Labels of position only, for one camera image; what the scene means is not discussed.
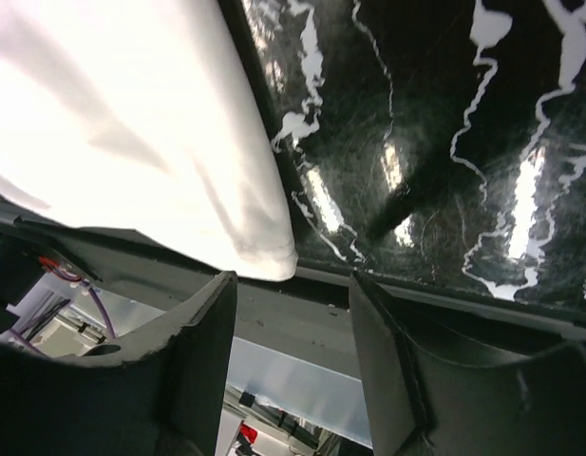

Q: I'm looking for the black marble pattern mat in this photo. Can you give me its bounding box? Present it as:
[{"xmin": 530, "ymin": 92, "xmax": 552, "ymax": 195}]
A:
[{"xmin": 239, "ymin": 1, "xmax": 586, "ymax": 312}]

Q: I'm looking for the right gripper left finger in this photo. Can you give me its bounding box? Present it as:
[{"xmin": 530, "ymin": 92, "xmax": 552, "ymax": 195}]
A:
[{"xmin": 0, "ymin": 272, "xmax": 237, "ymax": 455}]

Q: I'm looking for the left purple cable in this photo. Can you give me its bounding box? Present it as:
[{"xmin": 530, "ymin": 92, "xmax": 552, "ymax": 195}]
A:
[{"xmin": 7, "ymin": 279, "xmax": 118, "ymax": 352}]

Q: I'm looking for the white printed t shirt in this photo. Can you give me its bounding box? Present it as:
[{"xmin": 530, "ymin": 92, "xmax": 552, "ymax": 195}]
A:
[{"xmin": 0, "ymin": 1, "xmax": 297, "ymax": 281}]

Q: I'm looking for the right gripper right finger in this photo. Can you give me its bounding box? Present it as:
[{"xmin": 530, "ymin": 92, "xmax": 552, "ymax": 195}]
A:
[{"xmin": 349, "ymin": 274, "xmax": 586, "ymax": 455}]

